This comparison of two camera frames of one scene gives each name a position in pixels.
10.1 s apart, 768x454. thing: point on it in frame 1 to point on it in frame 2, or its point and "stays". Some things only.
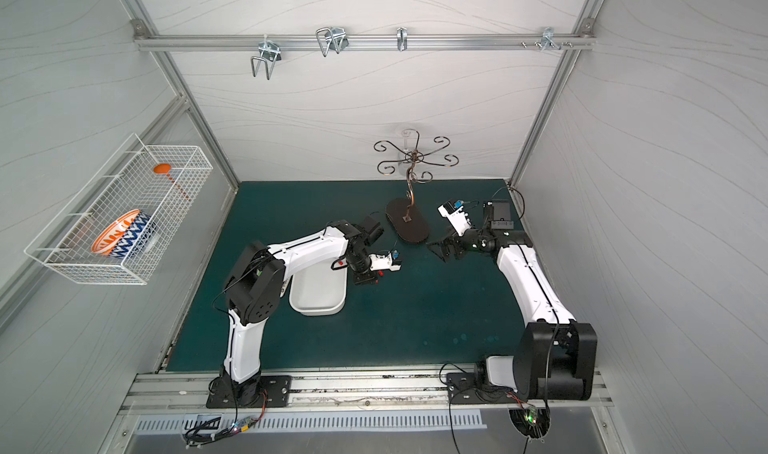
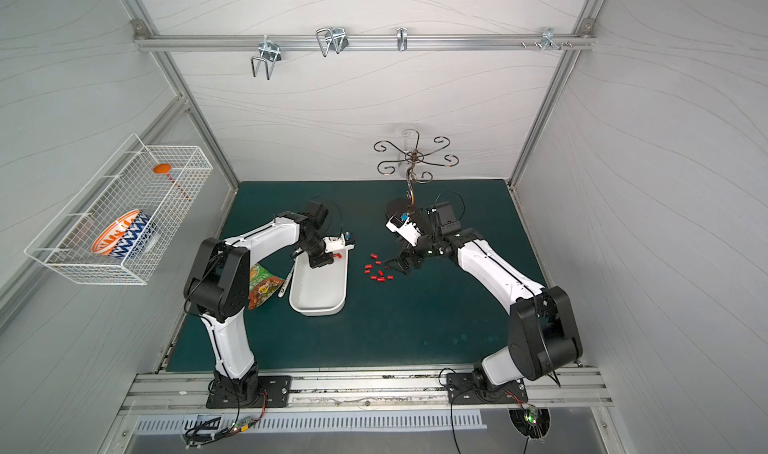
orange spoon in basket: [164, 168] stays
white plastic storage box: [319, 290] stays
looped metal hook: [334, 38] stays
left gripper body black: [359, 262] to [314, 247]
